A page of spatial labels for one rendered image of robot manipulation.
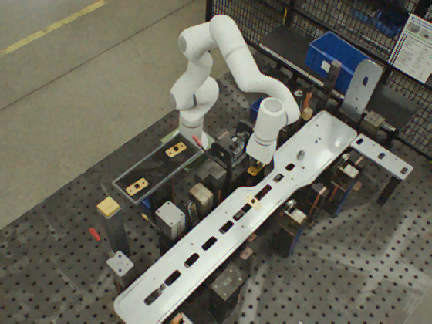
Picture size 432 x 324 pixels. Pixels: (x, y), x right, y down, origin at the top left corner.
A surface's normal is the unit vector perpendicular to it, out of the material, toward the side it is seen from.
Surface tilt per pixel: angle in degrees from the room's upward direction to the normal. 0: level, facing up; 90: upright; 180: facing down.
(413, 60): 90
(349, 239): 0
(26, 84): 0
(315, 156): 0
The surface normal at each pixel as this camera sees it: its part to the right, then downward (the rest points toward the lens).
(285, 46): 0.05, -0.57
